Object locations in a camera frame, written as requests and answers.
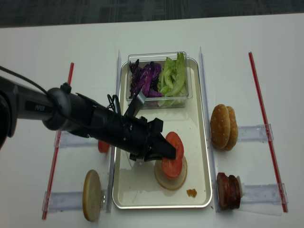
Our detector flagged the red tomato slice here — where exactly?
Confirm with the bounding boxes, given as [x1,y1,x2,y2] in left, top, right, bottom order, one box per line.
[161,132,185,180]
[98,141,110,153]

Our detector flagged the front brown meat patty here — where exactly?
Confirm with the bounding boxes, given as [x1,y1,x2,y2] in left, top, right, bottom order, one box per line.
[217,172,231,210]

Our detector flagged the right red plastic rod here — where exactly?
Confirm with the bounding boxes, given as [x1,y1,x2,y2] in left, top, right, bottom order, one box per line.
[248,52,288,213]

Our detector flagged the metal serving tray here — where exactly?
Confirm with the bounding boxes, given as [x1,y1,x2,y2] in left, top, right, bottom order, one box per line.
[112,58,212,209]

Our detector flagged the bottom bun on tray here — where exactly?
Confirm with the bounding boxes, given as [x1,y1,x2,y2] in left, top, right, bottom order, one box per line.
[154,156,188,190]

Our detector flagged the purple cabbage shreds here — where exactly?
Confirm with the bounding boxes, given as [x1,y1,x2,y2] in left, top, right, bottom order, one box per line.
[129,59,162,98]

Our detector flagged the left red plastic rod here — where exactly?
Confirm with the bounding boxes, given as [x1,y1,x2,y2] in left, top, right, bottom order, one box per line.
[41,62,75,220]

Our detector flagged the clear left long rail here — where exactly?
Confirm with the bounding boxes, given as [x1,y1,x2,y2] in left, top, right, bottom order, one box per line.
[105,51,121,213]

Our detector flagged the brown meat patty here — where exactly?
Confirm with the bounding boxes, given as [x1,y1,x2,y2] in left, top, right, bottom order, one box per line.
[235,176,241,209]
[217,172,231,210]
[228,175,236,209]

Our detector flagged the rear sesame top bun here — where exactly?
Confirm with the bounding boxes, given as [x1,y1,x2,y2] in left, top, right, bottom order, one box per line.
[224,106,238,151]

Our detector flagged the rear brown meat patty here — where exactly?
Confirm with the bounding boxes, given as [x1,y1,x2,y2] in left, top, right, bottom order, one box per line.
[235,176,241,209]

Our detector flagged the brown sauce smear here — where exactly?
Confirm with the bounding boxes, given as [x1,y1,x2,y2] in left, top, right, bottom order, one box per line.
[186,189,197,198]

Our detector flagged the upright bottom bun slice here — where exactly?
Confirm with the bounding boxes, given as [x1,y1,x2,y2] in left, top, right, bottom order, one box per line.
[83,170,102,222]

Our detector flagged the clear right long rail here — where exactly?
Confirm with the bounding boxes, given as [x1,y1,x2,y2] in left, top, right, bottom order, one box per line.
[199,47,220,213]

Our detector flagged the clear slide track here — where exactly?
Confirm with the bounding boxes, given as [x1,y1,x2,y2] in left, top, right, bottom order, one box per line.
[241,183,288,204]
[42,189,112,213]
[237,124,274,142]
[58,131,98,148]

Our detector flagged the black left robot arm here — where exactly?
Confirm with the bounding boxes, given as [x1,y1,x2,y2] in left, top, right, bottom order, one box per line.
[0,78,176,161]

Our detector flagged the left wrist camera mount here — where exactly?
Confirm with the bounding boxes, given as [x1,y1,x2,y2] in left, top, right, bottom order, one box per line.
[124,91,146,117]

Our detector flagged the sesame bun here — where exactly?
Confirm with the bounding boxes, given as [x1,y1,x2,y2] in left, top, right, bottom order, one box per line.
[210,104,231,149]
[224,106,238,151]

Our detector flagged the red plastic rod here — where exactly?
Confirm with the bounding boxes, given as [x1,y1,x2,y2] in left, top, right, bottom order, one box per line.
[41,62,75,220]
[248,52,288,213]

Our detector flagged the clear left upper slide track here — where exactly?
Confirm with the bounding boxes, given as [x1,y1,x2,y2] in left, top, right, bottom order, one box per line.
[58,131,98,148]

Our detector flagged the clear right lower slide track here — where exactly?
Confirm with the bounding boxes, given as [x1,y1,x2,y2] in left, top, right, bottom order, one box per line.
[241,183,288,204]

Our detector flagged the green lettuce leaves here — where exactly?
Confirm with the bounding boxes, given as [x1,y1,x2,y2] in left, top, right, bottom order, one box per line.
[157,52,188,98]

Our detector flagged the middle brown meat patty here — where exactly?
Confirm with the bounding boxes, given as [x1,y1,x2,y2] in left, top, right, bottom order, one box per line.
[228,175,236,209]

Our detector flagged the clear right upper slide track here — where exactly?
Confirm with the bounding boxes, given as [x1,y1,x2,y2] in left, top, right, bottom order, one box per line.
[237,124,274,142]

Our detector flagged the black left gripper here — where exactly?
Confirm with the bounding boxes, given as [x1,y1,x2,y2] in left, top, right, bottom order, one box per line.
[51,88,176,162]

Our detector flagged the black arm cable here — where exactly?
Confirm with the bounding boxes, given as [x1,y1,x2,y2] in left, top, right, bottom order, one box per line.
[0,66,52,98]

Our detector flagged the white right lower pusher block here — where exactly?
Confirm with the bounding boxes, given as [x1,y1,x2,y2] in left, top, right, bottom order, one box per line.
[239,181,246,198]

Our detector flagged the front sesame top bun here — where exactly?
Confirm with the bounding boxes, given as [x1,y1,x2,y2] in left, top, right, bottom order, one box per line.
[210,104,231,149]

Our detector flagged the clear long rail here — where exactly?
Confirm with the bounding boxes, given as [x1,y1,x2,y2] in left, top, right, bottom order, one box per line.
[105,51,121,213]
[199,47,220,213]

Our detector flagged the clear left lower slide track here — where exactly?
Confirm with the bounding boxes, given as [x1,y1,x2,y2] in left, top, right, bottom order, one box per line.
[42,189,112,213]

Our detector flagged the clear plastic salad container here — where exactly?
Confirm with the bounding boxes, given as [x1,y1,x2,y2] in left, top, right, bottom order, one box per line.
[125,51,192,109]

